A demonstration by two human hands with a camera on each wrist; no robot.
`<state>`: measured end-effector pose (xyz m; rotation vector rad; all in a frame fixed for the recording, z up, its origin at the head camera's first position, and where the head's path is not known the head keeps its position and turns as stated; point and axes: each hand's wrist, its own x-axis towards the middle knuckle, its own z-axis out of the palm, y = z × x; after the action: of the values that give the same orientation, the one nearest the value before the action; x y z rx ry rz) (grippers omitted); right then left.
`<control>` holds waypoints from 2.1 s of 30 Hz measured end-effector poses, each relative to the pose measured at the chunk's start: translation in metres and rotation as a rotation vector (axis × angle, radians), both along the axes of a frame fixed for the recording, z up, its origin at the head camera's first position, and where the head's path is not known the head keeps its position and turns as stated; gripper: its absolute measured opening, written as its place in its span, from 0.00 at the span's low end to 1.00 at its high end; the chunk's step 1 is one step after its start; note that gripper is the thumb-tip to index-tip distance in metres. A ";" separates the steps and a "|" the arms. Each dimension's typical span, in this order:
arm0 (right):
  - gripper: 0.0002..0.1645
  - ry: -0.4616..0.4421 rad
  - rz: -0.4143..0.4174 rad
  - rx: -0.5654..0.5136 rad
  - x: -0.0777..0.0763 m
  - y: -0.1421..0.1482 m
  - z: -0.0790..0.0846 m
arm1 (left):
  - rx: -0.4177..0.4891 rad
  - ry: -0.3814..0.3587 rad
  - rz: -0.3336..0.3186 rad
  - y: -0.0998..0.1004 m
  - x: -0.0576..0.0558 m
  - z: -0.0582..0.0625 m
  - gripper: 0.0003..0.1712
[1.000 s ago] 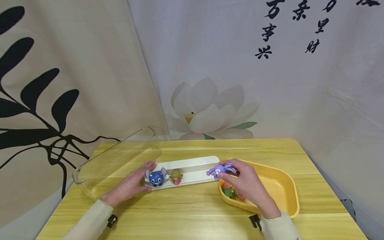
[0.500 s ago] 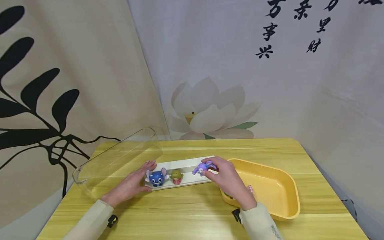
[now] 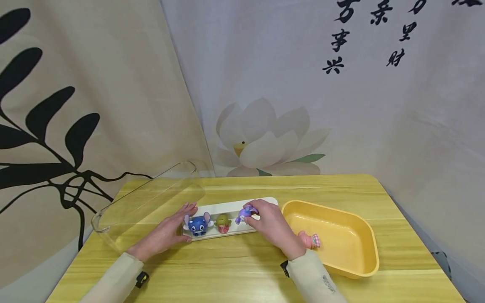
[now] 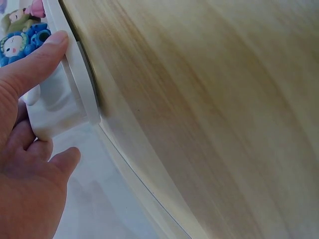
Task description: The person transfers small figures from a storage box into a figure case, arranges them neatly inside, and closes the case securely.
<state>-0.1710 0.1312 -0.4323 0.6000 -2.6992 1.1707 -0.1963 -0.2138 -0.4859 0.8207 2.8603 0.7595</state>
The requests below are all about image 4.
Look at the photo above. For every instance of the white plastic storage box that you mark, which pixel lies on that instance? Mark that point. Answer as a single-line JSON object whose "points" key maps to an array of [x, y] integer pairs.
{"points": [[83, 99]]}

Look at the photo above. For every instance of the person's left fingers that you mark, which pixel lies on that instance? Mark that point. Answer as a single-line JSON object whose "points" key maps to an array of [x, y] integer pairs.
{"points": [[63, 159]]}

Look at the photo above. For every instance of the person's left hand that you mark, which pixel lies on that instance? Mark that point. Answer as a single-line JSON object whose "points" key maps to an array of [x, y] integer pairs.
{"points": [[22, 189]]}

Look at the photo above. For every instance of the person's left thumb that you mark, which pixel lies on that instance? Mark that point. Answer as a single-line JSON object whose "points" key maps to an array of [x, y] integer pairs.
{"points": [[43, 58]]}

